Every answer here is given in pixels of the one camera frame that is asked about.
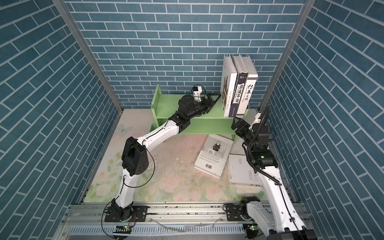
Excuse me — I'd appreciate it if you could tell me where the Chinese book with man portrait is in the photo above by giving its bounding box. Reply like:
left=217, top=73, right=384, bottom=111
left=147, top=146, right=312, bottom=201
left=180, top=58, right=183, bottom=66
left=229, top=56, right=249, bottom=118

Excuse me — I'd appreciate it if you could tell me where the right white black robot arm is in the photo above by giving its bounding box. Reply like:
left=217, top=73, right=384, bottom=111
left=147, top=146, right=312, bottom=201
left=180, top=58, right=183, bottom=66
left=231, top=117, right=318, bottom=240

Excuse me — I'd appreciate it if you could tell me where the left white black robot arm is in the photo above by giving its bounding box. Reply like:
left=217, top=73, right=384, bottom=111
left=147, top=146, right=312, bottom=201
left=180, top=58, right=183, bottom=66
left=108, top=92, right=221, bottom=222

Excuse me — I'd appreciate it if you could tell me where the white Loewe Foundation Craft Prize book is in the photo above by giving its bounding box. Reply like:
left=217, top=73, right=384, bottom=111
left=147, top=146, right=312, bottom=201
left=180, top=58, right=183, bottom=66
left=228, top=154, right=262, bottom=187

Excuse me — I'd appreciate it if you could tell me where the white La Dame aux camelias book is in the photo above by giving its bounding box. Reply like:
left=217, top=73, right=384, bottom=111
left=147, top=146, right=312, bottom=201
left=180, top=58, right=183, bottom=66
left=221, top=57, right=238, bottom=117

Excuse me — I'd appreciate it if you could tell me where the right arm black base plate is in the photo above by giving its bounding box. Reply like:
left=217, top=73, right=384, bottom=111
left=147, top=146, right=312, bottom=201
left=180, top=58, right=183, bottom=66
left=222, top=203, right=249, bottom=222

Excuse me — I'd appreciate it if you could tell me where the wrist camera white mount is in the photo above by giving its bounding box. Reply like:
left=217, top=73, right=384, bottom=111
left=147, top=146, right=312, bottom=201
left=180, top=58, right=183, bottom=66
left=251, top=113, right=262, bottom=127
left=191, top=84, right=206, bottom=102

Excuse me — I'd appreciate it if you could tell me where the aluminium mounting rail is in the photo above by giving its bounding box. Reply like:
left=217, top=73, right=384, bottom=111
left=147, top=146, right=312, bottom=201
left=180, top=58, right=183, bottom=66
left=61, top=202, right=310, bottom=226

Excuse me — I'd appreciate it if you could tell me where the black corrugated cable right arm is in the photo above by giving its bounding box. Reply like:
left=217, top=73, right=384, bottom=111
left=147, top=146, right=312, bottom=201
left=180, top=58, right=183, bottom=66
left=241, top=103, right=283, bottom=186

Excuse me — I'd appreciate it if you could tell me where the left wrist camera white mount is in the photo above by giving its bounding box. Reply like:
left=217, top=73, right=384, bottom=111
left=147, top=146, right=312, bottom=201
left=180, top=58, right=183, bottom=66
left=191, top=84, right=206, bottom=102

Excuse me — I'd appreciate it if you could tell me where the white book with barcode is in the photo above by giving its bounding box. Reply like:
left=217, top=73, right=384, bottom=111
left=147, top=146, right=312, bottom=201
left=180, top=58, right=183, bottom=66
left=194, top=135, right=234, bottom=179

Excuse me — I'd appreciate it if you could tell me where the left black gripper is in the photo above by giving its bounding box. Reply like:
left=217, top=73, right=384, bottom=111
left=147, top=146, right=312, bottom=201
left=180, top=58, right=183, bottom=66
left=184, top=93, right=219, bottom=121

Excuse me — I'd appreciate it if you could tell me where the large white black-spine book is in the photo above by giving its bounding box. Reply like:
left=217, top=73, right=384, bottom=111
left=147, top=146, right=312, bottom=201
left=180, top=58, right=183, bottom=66
left=237, top=56, right=259, bottom=117

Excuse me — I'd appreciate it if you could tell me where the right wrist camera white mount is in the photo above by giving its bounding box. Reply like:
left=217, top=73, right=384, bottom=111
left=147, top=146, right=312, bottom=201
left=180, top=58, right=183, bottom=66
left=251, top=113, right=262, bottom=127

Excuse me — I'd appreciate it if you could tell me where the green two-tier shelf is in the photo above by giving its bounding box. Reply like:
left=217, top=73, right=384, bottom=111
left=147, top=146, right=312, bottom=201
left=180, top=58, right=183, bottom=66
left=151, top=85, right=239, bottom=141

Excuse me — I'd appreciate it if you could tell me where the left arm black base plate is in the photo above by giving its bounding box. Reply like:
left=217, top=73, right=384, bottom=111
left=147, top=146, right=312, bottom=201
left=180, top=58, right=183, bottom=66
left=104, top=206, right=149, bottom=223

